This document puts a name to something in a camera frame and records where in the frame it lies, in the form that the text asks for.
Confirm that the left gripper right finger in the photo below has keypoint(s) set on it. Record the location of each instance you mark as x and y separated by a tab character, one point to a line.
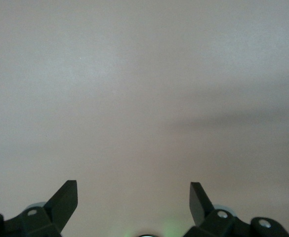
220	225

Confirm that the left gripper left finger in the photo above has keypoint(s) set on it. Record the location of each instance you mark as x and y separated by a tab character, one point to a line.
35	224

